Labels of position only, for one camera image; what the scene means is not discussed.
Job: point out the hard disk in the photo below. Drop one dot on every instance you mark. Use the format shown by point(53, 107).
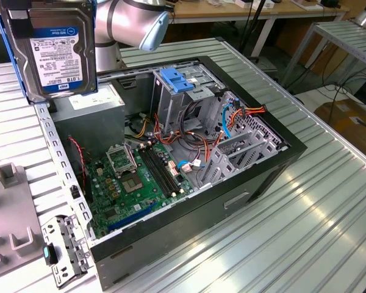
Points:
point(64, 61)

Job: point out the grey metal drive cage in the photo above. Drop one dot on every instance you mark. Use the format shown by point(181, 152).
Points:
point(167, 107)

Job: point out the grey parts rack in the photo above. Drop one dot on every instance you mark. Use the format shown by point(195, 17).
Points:
point(15, 210)

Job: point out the black open PC case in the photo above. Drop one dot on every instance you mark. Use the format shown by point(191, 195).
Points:
point(170, 232)

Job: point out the brown cardboard box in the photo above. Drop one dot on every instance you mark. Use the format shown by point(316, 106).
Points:
point(347, 122)

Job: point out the blue expansion slot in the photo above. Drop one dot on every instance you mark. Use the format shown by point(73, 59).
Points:
point(132, 217)

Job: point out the blue plastic drive latch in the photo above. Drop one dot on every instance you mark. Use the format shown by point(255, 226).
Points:
point(177, 82)

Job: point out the metal slat side table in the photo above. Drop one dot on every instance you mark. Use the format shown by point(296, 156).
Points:
point(338, 35)

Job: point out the green motherboard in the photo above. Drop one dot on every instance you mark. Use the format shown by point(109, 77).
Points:
point(152, 200)

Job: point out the grey metal disk bay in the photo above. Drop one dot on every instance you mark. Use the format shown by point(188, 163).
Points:
point(256, 126)

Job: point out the grey power supply unit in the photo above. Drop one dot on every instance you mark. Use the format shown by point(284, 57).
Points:
point(88, 131)

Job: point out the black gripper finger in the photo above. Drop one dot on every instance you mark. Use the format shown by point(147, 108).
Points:
point(22, 29)

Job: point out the black teal latch tab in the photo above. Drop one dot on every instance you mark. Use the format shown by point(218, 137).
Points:
point(50, 254)

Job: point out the long wooden desk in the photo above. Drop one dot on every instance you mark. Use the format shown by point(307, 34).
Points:
point(219, 10)

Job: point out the small black case switch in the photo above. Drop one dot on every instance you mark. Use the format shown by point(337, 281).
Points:
point(75, 192)

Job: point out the grey metal slot retainer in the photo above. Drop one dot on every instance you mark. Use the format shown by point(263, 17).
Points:
point(70, 244)

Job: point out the CPU socket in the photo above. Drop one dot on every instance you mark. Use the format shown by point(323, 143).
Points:
point(132, 184)

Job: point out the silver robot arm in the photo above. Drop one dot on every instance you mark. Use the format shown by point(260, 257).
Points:
point(125, 21)

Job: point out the black RAM slot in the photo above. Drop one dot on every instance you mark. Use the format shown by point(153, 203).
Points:
point(163, 171)
point(168, 171)
point(155, 171)
point(159, 171)

